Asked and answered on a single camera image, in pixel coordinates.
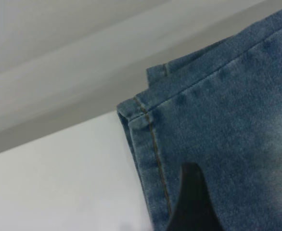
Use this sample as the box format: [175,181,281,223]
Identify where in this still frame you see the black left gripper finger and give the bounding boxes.
[165,162,226,231]

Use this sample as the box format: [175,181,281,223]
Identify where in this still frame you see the blue denim shorts with print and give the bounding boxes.
[116,4,282,231]

